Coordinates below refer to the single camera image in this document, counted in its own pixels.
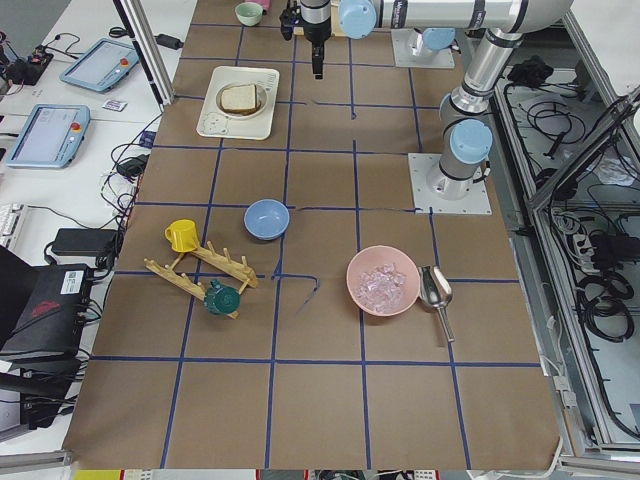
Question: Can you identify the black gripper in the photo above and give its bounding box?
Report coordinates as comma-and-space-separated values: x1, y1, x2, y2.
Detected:
279, 0, 331, 80

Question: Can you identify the round cream plate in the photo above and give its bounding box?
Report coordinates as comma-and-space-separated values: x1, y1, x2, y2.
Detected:
216, 83, 267, 118

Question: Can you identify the white bread slice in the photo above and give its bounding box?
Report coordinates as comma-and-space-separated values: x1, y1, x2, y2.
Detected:
219, 84, 260, 115

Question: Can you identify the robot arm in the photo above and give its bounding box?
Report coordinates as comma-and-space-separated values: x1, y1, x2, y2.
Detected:
411, 28, 455, 56
336, 0, 571, 201

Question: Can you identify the wooden cutting board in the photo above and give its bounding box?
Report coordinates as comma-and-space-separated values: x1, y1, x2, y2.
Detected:
294, 22, 346, 37

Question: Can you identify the pink cloth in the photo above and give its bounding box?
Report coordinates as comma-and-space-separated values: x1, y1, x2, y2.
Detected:
256, 0, 271, 12

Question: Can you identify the green bowl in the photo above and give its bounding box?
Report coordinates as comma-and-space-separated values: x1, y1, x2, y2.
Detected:
235, 1, 263, 27

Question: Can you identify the cream bear serving tray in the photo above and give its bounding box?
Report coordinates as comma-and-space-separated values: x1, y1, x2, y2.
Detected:
196, 66, 280, 140

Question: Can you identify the black power adapter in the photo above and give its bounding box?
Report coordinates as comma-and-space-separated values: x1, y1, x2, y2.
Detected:
155, 34, 184, 50

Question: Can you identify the blue bowl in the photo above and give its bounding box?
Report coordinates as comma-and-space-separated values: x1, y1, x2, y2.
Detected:
244, 199, 290, 241

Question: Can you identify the far teach pendant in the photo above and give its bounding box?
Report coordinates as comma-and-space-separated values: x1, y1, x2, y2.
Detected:
60, 38, 139, 93

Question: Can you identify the teach pendant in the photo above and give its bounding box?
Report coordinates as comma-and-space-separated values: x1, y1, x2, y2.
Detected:
6, 104, 91, 169
60, 38, 139, 93

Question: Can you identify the yellow mug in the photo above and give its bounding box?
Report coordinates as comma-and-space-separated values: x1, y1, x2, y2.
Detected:
164, 219, 200, 253

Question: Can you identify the wooden mug rack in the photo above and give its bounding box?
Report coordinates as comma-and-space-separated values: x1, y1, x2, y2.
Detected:
144, 241, 260, 320

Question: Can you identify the pink bowl with ice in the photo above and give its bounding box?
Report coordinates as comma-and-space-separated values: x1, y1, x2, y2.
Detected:
346, 245, 420, 317

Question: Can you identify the metal scoop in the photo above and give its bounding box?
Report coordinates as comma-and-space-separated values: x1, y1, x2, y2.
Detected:
418, 265, 455, 343

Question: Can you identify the dark green mug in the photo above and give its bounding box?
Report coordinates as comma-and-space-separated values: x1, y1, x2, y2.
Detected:
203, 280, 240, 315

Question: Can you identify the near teach pendant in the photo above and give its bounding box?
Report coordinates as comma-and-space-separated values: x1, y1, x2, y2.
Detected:
6, 104, 91, 169

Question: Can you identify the black computer box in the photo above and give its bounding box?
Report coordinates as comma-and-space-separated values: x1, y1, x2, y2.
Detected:
0, 244, 96, 361

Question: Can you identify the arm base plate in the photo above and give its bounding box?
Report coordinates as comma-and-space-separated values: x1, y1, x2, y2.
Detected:
408, 153, 492, 215
391, 28, 456, 69

